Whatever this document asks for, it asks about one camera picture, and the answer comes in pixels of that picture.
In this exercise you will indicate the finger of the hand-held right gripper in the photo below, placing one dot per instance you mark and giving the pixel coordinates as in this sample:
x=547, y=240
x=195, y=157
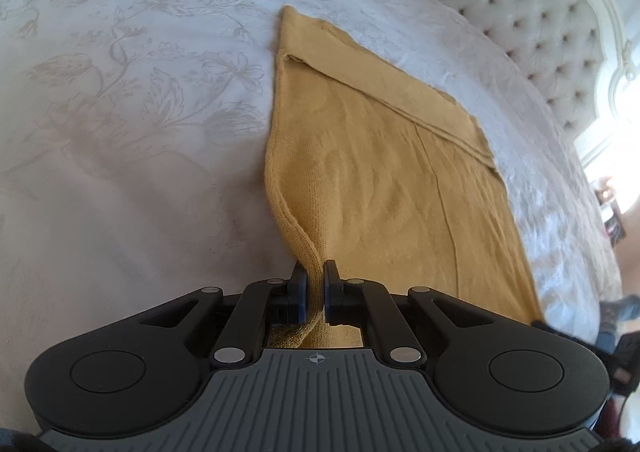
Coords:
x=565, y=332

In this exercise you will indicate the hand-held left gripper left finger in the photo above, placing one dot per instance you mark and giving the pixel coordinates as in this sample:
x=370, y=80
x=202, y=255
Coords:
x=300, y=293

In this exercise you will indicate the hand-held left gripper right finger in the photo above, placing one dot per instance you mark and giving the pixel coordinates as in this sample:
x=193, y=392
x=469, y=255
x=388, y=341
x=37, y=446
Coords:
x=330, y=293

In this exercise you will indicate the yellow knit sweater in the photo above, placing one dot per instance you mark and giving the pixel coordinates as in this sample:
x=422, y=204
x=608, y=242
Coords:
x=375, y=182

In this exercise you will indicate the cluttered nightstand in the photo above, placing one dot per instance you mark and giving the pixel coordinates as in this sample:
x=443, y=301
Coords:
x=612, y=217

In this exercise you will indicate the bed with white floral bedspread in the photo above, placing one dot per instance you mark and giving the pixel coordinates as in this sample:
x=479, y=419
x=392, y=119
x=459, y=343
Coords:
x=125, y=107

